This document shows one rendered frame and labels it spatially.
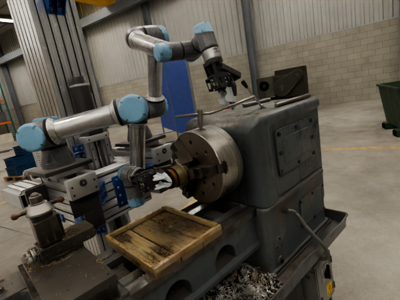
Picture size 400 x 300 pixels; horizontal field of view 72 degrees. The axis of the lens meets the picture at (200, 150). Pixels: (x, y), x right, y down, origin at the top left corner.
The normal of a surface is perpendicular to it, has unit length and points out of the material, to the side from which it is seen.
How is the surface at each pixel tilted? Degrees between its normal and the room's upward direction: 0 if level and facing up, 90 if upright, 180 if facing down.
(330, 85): 90
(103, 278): 0
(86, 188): 90
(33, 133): 91
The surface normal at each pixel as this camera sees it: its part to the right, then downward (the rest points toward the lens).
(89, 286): -0.18, -0.96
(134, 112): 0.26, 0.16
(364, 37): -0.51, 0.28
